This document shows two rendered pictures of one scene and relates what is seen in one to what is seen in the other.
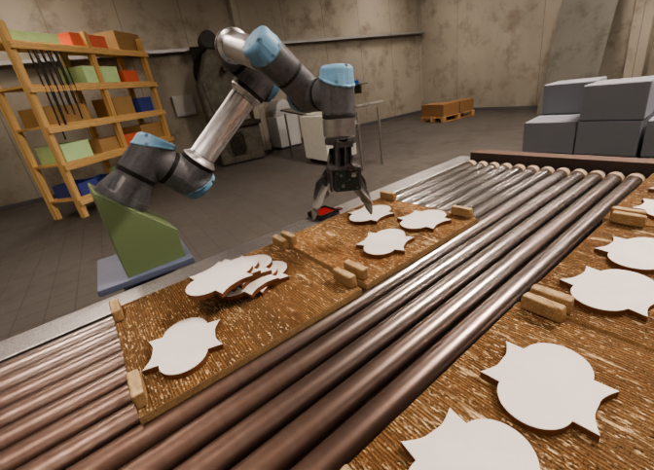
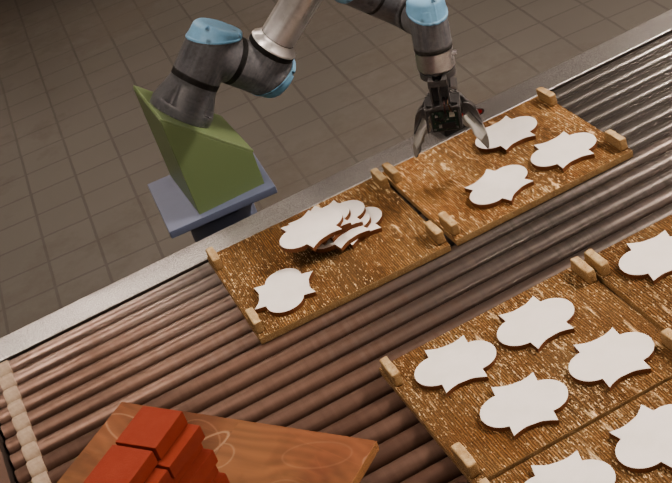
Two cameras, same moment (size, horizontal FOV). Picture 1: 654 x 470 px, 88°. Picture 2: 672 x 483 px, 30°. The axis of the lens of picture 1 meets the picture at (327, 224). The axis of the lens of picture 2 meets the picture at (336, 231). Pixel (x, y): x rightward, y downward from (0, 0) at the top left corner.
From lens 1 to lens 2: 179 cm
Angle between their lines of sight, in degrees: 22
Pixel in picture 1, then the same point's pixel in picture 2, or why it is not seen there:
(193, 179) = (267, 76)
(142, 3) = not seen: outside the picture
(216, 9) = not seen: outside the picture
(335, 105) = (423, 43)
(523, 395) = (513, 329)
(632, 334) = (632, 293)
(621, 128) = not seen: outside the picture
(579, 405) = (542, 334)
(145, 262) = (217, 194)
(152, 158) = (216, 58)
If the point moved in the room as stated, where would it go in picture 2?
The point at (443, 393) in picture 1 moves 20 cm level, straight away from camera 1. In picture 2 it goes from (468, 328) to (514, 258)
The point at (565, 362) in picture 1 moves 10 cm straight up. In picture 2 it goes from (559, 310) to (548, 265)
